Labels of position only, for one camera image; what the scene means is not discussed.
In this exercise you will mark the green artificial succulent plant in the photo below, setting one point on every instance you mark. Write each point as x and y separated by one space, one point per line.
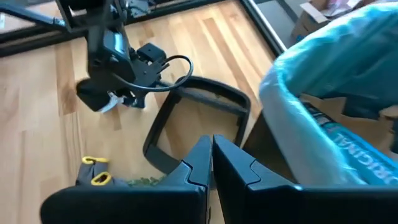
143 182

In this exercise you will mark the brown paper bag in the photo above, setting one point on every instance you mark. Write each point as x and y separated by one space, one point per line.
367 130

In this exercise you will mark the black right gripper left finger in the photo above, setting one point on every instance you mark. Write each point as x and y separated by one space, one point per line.
140 205

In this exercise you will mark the blue foil snack packet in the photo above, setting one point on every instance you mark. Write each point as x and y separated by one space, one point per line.
357 149

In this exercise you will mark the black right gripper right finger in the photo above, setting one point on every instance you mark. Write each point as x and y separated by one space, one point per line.
280 205

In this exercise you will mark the open cardboard box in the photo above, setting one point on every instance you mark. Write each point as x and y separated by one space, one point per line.
308 18

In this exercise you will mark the blue trash bag liner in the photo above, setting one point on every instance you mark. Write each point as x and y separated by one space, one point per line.
326 56

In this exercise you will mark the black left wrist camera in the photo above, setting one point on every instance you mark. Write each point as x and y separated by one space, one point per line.
152 52

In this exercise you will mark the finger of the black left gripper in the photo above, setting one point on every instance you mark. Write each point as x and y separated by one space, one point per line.
91 95
136 101

